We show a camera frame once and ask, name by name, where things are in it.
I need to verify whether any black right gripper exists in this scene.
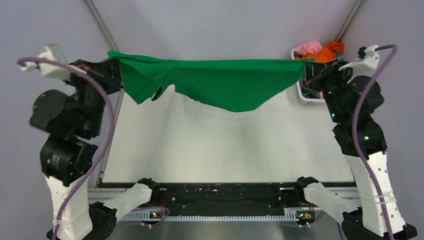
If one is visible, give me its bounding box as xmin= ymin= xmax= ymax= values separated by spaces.
xmin=304 ymin=57 xmax=356 ymax=123

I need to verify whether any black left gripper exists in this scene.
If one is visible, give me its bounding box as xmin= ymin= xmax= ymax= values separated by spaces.
xmin=64 ymin=54 xmax=126 ymax=135

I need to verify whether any green t-shirt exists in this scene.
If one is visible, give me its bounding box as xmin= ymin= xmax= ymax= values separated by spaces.
xmin=108 ymin=50 xmax=306 ymax=113

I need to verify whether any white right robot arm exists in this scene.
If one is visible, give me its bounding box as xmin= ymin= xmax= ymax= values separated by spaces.
xmin=293 ymin=53 xmax=418 ymax=240

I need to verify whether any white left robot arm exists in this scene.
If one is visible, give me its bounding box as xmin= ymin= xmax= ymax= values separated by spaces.
xmin=29 ymin=58 xmax=161 ymax=240

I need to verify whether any orange t-shirt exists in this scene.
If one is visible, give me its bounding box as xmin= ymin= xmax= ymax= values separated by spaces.
xmin=293 ymin=41 xmax=345 ymax=63

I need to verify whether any white laundry basket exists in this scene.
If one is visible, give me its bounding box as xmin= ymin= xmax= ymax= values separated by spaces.
xmin=295 ymin=68 xmax=325 ymax=106

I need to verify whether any pink t-shirt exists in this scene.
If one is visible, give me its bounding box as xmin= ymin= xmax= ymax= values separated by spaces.
xmin=294 ymin=41 xmax=324 ymax=55

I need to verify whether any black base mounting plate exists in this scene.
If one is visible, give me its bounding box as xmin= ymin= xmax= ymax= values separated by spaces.
xmin=128 ymin=182 xmax=326 ymax=218

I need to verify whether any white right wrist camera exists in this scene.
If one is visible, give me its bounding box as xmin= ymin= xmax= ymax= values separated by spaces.
xmin=338 ymin=45 xmax=380 ymax=79

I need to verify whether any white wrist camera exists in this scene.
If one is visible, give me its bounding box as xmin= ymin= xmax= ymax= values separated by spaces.
xmin=338 ymin=45 xmax=380 ymax=79
xmin=20 ymin=44 xmax=71 ymax=81

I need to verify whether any aluminium frame rail right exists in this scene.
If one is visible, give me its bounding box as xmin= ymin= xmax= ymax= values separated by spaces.
xmin=334 ymin=0 xmax=367 ymax=42

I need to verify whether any aluminium frame rail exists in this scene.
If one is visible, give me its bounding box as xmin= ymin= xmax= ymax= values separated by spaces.
xmin=83 ymin=0 xmax=124 ymax=188
xmin=334 ymin=0 xmax=367 ymax=42

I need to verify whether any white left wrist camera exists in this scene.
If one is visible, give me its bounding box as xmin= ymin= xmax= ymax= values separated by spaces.
xmin=20 ymin=44 xmax=71 ymax=81

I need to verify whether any aluminium frame rail left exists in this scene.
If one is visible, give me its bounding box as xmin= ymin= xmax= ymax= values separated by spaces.
xmin=83 ymin=0 xmax=124 ymax=188

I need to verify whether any aluminium front rail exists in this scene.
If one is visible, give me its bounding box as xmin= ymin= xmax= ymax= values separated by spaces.
xmin=88 ymin=185 xmax=360 ymax=208

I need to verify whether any white slotted cable duct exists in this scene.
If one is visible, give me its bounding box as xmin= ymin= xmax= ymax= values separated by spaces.
xmin=120 ymin=210 xmax=298 ymax=222

